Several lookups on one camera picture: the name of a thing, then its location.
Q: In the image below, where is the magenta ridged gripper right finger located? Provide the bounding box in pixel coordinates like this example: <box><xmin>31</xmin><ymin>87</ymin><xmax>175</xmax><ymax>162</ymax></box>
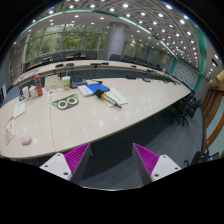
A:
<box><xmin>132</xmin><ymin>143</ymin><xmax>181</xmax><ymax>185</ymax></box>

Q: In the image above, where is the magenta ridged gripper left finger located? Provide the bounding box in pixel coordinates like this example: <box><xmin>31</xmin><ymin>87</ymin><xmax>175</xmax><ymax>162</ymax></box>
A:
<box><xmin>41</xmin><ymin>143</ymin><xmax>92</xmax><ymax>184</ymax></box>

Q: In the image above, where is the pink computer mouse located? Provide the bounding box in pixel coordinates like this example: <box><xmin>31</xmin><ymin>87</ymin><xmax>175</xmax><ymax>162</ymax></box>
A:
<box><xmin>21</xmin><ymin>135</ymin><xmax>32</xmax><ymax>146</ymax></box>

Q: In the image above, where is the black office chair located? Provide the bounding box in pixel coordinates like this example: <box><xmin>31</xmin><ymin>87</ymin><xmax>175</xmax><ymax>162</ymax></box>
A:
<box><xmin>166</xmin><ymin>93</ymin><xmax>203</xmax><ymax>125</ymax></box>

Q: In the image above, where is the red white leaflet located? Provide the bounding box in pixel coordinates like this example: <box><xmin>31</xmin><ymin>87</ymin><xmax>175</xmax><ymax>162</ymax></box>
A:
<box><xmin>4</xmin><ymin>116</ymin><xmax>15</xmax><ymax>145</ymax></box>

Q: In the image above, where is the white paper booklet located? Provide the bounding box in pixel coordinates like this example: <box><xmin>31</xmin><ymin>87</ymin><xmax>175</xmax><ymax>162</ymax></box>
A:
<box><xmin>14</xmin><ymin>101</ymin><xmax>25</xmax><ymax>118</ymax></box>

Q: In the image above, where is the blue notebook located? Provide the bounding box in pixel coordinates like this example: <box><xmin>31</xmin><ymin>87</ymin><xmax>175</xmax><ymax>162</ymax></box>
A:
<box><xmin>86</xmin><ymin>83</ymin><xmax>109</xmax><ymax>93</ymax></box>

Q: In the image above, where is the red orange tall bottle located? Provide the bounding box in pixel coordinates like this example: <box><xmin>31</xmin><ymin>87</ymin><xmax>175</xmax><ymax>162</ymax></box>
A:
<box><xmin>34</xmin><ymin>75</ymin><xmax>43</xmax><ymax>97</ymax></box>

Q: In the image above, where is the white paper sheet stack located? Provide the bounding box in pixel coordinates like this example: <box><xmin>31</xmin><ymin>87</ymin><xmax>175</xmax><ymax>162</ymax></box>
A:
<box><xmin>106</xmin><ymin>88</ymin><xmax>128</xmax><ymax>105</ymax></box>

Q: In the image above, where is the white small canister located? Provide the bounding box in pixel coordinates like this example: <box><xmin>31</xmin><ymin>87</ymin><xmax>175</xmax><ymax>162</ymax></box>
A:
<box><xmin>29</xmin><ymin>86</ymin><xmax>37</xmax><ymax>99</ymax></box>

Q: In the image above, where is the dark pouch on table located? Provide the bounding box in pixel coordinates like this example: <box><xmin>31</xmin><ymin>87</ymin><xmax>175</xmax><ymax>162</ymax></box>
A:
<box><xmin>70</xmin><ymin>79</ymin><xmax>87</xmax><ymax>89</ymax></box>

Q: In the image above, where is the beige cardboard box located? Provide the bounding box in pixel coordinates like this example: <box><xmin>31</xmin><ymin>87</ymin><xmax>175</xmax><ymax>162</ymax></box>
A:
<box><xmin>45</xmin><ymin>75</ymin><xmax>62</xmax><ymax>91</ymax></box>

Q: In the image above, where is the white paper cup green band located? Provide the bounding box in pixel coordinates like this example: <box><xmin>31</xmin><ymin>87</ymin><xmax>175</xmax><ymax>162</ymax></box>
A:
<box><xmin>62</xmin><ymin>76</ymin><xmax>71</xmax><ymax>90</ymax></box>

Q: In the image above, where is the white small box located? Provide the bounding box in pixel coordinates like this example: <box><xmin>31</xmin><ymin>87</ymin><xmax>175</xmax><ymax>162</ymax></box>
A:
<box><xmin>22</xmin><ymin>86</ymin><xmax>30</xmax><ymax>100</ymax></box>

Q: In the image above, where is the wooden railing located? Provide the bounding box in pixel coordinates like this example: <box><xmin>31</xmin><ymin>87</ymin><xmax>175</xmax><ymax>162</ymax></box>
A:
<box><xmin>201</xmin><ymin>70</ymin><xmax>224</xmax><ymax>158</ymax></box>

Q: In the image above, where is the grey round pillar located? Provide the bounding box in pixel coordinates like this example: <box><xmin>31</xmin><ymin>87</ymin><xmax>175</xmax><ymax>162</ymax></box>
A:
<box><xmin>103</xmin><ymin>22</ymin><xmax>128</xmax><ymax>60</ymax></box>

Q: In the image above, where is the black yellow handled tool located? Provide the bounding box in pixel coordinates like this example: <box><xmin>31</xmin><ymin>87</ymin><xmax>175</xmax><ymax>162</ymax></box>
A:
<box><xmin>95</xmin><ymin>89</ymin><xmax>121</xmax><ymax>108</ymax></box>

